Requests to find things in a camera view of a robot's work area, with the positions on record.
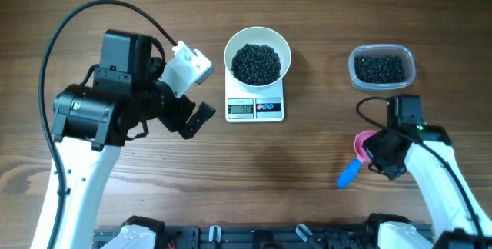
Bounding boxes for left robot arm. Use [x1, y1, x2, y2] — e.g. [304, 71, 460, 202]
[32, 30, 215, 248]

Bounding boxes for black beans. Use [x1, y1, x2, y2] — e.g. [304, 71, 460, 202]
[231, 44, 281, 86]

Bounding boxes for white digital kitchen scale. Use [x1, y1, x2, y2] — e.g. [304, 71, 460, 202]
[224, 69, 284, 123]

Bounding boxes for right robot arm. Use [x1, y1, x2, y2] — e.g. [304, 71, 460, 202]
[363, 95, 491, 248]

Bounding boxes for clear plastic container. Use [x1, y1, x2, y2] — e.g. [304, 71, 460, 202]
[348, 44, 416, 91]

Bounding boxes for pink scoop blue handle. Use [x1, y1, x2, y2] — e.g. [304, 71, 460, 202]
[337, 130, 376, 189]

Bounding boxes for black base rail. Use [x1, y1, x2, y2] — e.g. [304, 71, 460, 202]
[93, 214, 435, 249]

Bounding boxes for white bowl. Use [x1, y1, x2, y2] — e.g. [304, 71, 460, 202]
[224, 26, 292, 87]

